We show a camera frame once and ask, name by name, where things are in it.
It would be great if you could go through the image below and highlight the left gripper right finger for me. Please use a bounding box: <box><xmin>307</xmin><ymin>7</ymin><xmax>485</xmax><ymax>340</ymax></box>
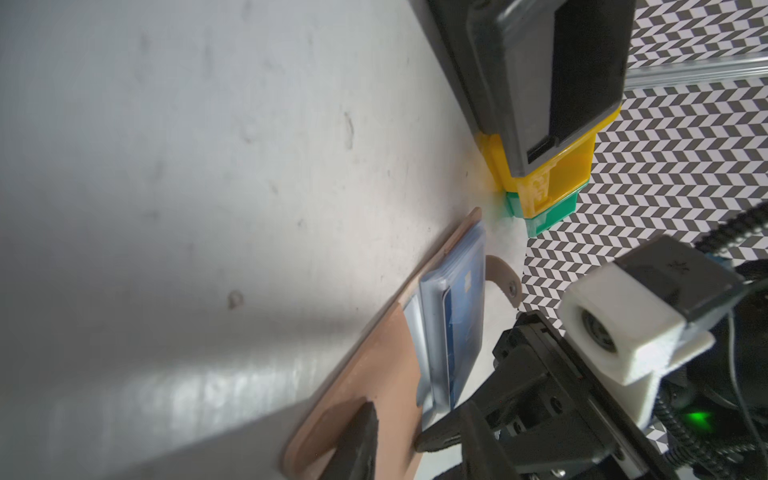
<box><xmin>459</xmin><ymin>401</ymin><xmax>510</xmax><ymax>479</ymax></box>

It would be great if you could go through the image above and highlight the tan leather card holder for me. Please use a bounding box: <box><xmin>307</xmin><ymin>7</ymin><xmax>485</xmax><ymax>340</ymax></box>
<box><xmin>280</xmin><ymin>206</ymin><xmax>522</xmax><ymax>480</ymax></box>

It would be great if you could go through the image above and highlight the blue VIP card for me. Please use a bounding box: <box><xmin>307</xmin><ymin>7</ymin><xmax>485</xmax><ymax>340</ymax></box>
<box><xmin>443</xmin><ymin>265</ymin><xmax>485</xmax><ymax>409</ymax></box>

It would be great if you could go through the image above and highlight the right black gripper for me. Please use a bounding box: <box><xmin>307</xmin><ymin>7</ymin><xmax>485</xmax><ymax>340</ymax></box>
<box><xmin>414</xmin><ymin>311</ymin><xmax>678</xmax><ymax>479</ymax></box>

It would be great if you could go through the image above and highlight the black storage bin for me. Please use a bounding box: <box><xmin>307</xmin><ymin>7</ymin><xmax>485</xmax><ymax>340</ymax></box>
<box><xmin>429</xmin><ymin>0</ymin><xmax>636</xmax><ymax>177</ymax></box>

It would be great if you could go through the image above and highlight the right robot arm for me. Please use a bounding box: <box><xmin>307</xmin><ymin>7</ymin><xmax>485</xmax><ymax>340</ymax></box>
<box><xmin>414</xmin><ymin>203</ymin><xmax>767</xmax><ymax>479</ymax></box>

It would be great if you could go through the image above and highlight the yellow storage bin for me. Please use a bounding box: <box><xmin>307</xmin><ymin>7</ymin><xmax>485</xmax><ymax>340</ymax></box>
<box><xmin>475</xmin><ymin>107</ymin><xmax>621</xmax><ymax>219</ymax></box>

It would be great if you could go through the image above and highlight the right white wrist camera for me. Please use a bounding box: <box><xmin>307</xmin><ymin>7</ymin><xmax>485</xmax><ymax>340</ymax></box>
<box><xmin>558</xmin><ymin>235</ymin><xmax>747</xmax><ymax>428</ymax></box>

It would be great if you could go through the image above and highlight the green storage bin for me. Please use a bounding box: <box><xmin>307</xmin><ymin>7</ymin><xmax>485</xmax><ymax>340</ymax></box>
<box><xmin>505</xmin><ymin>182</ymin><xmax>589</xmax><ymax>238</ymax></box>

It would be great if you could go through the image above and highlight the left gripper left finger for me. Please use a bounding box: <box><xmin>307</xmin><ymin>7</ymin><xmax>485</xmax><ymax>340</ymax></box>
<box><xmin>319</xmin><ymin>401</ymin><xmax>379</xmax><ymax>480</ymax></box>

